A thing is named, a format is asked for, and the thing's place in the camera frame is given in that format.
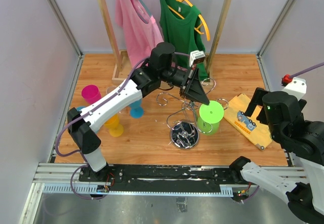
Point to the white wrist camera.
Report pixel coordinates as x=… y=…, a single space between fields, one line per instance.
x=196 y=57
x=294 y=86

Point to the green plastic wine glass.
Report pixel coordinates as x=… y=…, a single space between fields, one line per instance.
x=209 y=117

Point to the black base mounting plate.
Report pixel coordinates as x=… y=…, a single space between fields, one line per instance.
x=162 y=178

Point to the blue wine glass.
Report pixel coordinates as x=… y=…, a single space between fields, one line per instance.
x=80 y=108
x=136 y=111

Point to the aluminium frame rail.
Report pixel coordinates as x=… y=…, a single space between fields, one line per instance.
x=63 y=178

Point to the magenta plastic wine glass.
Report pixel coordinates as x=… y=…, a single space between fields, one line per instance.
x=91 y=94

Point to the chrome wine glass rack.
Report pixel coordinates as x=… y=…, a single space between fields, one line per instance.
x=184 y=132

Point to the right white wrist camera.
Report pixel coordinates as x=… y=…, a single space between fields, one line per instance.
x=294 y=86

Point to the pink t-shirt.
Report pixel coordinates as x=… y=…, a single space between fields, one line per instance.
x=141 y=33

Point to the clear wine glass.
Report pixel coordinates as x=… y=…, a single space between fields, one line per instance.
x=112 y=90

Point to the green tank top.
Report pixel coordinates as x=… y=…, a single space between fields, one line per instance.
x=185 y=41

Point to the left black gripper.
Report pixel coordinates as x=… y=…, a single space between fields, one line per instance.
x=194 y=90

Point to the yellow clothes hanger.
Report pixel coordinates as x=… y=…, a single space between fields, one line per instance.
x=185 y=13

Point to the yellow plastic wine glass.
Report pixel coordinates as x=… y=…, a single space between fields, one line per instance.
x=114 y=127

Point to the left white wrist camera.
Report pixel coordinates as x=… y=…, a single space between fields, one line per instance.
x=196 y=57

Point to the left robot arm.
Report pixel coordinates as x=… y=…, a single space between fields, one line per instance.
x=144 y=78

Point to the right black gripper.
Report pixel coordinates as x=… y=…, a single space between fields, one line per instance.
x=255 y=99

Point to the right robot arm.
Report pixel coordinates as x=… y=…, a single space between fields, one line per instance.
x=283 y=115

